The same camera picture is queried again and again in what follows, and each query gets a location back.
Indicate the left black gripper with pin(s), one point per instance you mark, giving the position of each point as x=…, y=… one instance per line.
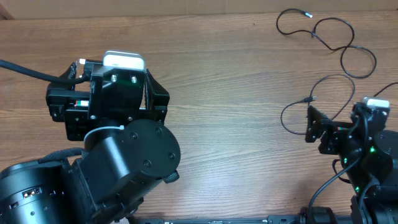
x=66, y=107

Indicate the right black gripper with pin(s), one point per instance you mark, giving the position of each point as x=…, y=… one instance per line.
x=333, y=132

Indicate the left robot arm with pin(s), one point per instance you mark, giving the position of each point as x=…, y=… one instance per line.
x=101, y=182

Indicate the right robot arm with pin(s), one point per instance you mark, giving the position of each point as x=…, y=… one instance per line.
x=367, y=152

